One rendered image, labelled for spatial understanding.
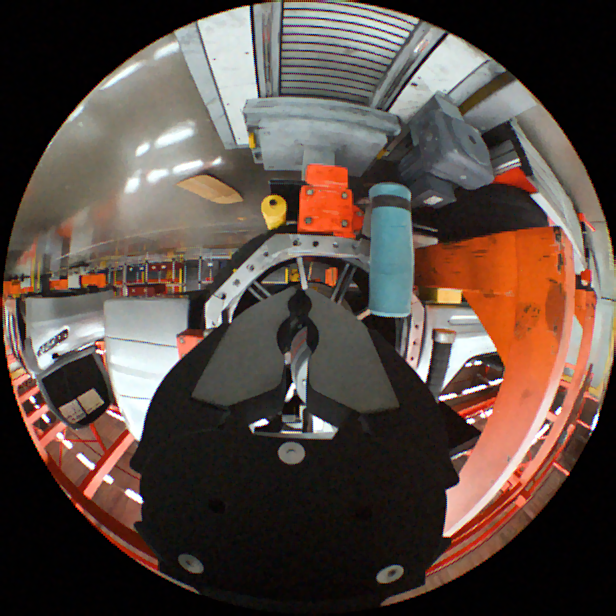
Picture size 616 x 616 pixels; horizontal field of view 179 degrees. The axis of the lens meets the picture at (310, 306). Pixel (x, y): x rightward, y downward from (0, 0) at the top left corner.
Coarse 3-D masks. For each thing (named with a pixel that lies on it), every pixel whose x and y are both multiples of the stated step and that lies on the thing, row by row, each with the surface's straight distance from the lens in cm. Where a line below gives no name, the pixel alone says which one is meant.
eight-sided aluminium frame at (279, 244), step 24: (288, 240) 49; (312, 240) 49; (336, 240) 50; (360, 240) 52; (264, 264) 49; (240, 288) 50; (216, 312) 51; (408, 336) 59; (408, 360) 61; (288, 432) 63
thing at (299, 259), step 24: (288, 264) 78; (336, 264) 73; (360, 264) 60; (264, 288) 59; (336, 288) 60; (360, 288) 83; (240, 312) 70; (360, 312) 63; (384, 336) 74; (288, 360) 63; (288, 384) 87
